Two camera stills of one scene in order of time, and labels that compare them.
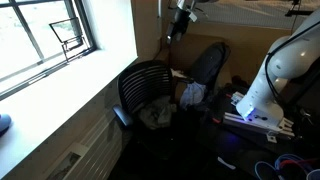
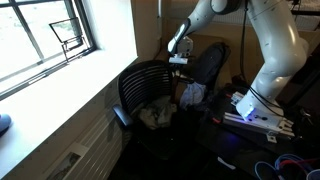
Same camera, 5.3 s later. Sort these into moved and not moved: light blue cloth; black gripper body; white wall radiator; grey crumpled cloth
Moved: black gripper body
Not moved: grey crumpled cloth; light blue cloth; white wall radiator
